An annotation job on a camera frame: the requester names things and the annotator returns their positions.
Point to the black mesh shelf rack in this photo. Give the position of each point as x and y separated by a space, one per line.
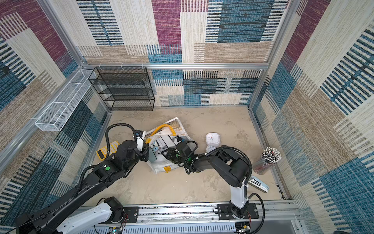
124 88

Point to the yellow calculator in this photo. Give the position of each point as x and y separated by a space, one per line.
103 152

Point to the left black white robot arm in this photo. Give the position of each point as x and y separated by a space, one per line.
58 218

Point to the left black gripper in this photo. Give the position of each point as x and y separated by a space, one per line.
145 156

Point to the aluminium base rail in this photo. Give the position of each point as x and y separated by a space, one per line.
276 217

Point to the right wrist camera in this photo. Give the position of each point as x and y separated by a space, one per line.
180 139

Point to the white canvas tote bag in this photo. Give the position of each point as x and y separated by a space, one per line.
172 127

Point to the small white gadget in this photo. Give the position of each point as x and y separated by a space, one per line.
210 148

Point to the white square alarm clock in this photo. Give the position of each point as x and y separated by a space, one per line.
213 139

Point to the white box in bag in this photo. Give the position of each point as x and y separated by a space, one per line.
165 141

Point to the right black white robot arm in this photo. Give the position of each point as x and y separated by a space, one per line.
232 164

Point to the white wire mesh basket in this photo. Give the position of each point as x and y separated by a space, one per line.
62 107

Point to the grey white device in bag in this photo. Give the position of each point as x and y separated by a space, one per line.
152 156

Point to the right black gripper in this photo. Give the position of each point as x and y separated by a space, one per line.
168 153

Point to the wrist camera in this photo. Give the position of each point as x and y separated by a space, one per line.
140 140
180 139

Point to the cup of pencils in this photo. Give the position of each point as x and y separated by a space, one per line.
269 158

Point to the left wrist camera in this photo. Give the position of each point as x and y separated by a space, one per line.
140 140

